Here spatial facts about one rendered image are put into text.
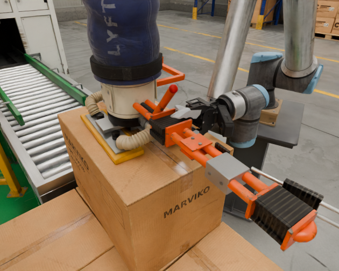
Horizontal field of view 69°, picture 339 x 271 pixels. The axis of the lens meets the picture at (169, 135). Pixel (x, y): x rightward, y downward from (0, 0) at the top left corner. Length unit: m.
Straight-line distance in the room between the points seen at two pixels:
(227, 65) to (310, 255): 1.33
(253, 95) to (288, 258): 1.20
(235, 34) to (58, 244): 1.02
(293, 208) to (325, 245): 1.48
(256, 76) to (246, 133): 0.57
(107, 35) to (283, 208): 0.58
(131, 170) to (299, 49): 0.84
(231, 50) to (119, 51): 0.40
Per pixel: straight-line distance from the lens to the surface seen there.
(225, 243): 1.07
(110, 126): 0.85
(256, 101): 0.83
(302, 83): 1.33
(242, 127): 0.87
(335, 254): 1.94
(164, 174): 0.71
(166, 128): 0.62
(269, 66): 1.38
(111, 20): 0.70
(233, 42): 0.93
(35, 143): 1.75
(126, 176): 0.72
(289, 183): 0.52
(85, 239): 1.11
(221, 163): 0.54
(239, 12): 0.94
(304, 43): 1.17
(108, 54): 0.72
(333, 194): 2.33
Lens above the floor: 1.43
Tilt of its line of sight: 33 degrees down
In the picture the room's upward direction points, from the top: straight up
